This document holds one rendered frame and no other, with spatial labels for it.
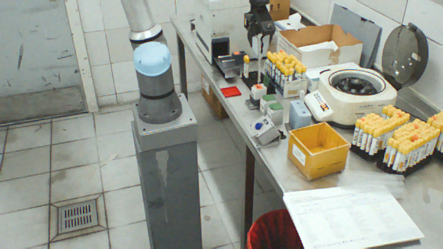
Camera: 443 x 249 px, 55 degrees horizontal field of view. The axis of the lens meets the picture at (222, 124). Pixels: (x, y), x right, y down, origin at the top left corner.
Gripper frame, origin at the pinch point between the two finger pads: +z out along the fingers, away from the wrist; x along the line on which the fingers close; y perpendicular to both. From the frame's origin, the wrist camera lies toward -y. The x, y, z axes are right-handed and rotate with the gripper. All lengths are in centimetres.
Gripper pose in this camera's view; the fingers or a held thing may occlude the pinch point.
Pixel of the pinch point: (259, 55)
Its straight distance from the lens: 155.2
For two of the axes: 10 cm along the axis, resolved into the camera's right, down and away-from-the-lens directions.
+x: -9.5, 1.8, -2.6
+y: -3.1, -5.3, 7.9
